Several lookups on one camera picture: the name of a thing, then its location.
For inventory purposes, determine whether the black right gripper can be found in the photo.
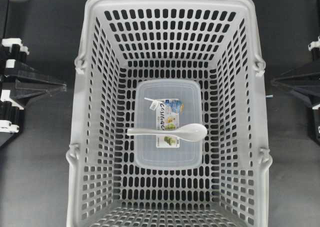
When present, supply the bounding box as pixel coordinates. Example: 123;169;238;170
271;36;320;139

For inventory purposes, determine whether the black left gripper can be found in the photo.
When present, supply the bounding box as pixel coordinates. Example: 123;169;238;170
0;38;67;132

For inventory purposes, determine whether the grey plastic shopping basket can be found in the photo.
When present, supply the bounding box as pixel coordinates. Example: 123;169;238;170
66;0;273;227

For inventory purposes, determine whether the white chinese spoon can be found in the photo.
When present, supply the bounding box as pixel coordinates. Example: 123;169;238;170
126;123;208;142

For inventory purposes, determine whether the white price tag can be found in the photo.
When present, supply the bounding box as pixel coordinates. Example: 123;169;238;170
144;97;159;111

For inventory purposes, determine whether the clear plastic food container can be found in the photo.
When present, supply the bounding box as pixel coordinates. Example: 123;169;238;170
134;79;204;170

